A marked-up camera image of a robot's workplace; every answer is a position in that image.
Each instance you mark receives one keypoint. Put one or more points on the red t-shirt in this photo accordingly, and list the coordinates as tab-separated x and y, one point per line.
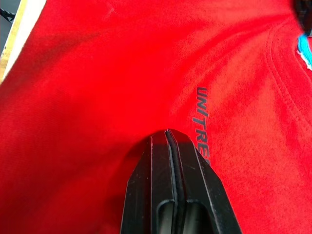
122	85

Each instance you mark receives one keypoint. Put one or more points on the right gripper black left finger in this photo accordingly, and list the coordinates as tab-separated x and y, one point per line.
148	195

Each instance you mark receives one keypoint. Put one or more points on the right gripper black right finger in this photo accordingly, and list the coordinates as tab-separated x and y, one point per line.
204	195

